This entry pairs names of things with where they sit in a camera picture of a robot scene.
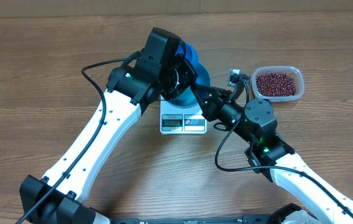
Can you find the white digital kitchen scale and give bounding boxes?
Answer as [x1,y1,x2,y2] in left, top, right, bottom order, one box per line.
[160,95,208,134]

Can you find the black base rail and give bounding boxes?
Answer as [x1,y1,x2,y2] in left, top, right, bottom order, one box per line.
[111,214,271,224]

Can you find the red beans in container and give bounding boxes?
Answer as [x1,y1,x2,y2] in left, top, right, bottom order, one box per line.
[255,73,296,96]

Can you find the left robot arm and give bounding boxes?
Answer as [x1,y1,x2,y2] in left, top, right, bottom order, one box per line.
[18,27,198,224]

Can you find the blue plastic scoop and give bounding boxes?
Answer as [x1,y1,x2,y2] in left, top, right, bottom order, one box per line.
[176,42,199,69]

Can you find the clear plastic container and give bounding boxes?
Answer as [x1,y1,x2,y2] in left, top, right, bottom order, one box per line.
[251,66,305,102]

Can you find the teal plastic bowl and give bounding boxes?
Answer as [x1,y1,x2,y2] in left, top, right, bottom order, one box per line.
[165,62,211,109]

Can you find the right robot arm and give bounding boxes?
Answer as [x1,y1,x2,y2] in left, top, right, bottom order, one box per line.
[191,84,353,223]

